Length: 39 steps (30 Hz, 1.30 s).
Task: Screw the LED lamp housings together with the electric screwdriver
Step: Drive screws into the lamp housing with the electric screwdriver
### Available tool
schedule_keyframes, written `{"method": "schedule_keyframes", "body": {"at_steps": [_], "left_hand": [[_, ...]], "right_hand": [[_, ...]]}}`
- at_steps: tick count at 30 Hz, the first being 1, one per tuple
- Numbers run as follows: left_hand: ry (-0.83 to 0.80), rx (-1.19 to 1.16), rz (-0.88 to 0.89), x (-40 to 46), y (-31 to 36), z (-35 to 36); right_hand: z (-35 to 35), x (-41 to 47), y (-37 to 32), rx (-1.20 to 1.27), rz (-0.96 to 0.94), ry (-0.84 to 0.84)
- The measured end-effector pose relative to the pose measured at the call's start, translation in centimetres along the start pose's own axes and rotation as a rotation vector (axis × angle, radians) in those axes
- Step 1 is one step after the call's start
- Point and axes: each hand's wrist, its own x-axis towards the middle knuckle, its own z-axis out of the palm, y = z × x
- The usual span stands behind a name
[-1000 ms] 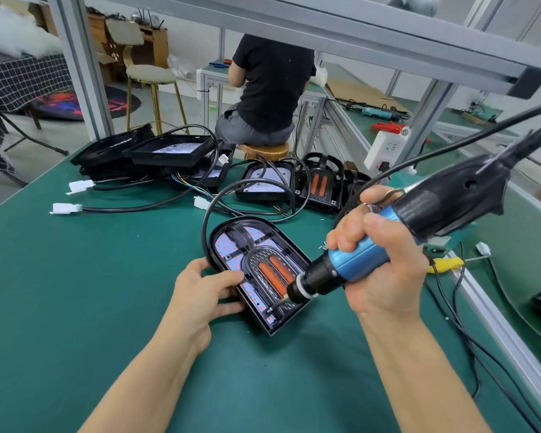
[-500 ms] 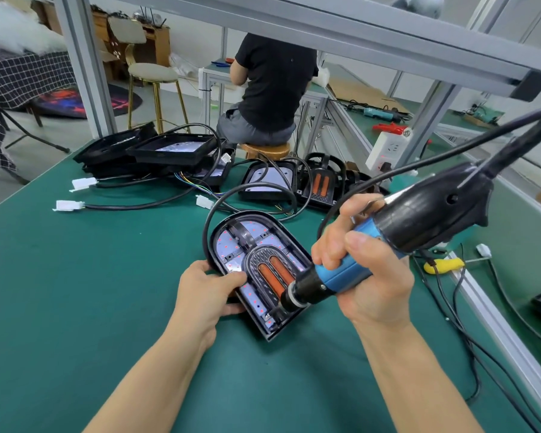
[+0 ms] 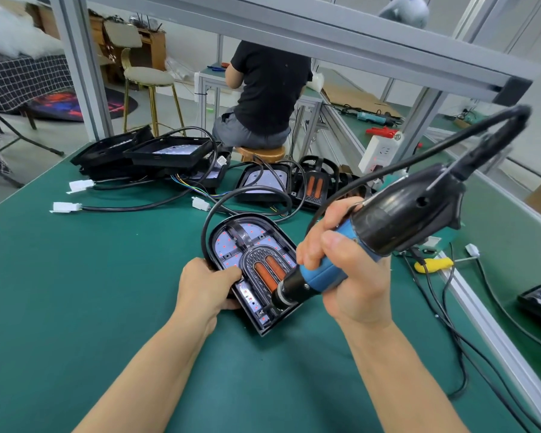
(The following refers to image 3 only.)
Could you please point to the person's left hand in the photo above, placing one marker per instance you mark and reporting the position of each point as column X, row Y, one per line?
column 206, row 297

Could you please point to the person's right hand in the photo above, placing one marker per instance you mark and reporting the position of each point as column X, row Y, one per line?
column 356, row 279

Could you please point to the black cover orange strips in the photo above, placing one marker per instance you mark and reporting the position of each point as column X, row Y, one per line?
column 316, row 186
column 269, row 270
column 353, row 186

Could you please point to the blue black electric screwdriver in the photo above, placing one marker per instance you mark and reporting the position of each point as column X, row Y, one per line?
column 406, row 207

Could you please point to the stack of unassembled lamp housings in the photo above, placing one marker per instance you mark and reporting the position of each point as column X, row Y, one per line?
column 153, row 153

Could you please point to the person's left forearm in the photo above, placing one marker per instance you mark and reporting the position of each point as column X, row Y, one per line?
column 149, row 383

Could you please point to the yellow plug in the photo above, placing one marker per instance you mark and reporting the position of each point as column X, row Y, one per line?
column 435, row 264

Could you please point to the white power strip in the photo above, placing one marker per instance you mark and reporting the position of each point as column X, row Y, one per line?
column 379, row 153

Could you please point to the red tool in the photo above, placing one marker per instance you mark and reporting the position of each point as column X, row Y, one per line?
column 380, row 132

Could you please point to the round brown wooden stool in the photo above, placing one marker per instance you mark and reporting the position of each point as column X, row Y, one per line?
column 263, row 153

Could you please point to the teal hand tool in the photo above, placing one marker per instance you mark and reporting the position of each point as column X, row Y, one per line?
column 379, row 116

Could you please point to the white crumpled bag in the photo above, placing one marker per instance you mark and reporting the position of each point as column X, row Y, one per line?
column 316, row 82

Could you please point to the small green workbench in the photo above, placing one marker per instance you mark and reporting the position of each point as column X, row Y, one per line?
column 207, row 81

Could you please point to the round beige stool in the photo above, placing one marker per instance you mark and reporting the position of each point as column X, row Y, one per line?
column 149, row 76

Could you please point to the colourful round rug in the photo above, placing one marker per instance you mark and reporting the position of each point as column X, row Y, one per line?
column 63, row 105

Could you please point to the brown wooden cabinet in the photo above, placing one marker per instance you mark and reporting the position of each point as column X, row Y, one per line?
column 153, row 45

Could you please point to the white handheld device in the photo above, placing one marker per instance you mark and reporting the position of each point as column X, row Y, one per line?
column 404, row 9

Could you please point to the black checked cloth table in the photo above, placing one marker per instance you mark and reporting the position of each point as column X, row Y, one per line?
column 23, row 85

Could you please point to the white plastic bags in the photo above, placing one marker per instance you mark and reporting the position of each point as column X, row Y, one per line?
column 14, row 36

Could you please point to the aluminium shelf frame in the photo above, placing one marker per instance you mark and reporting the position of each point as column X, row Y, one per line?
column 343, row 36

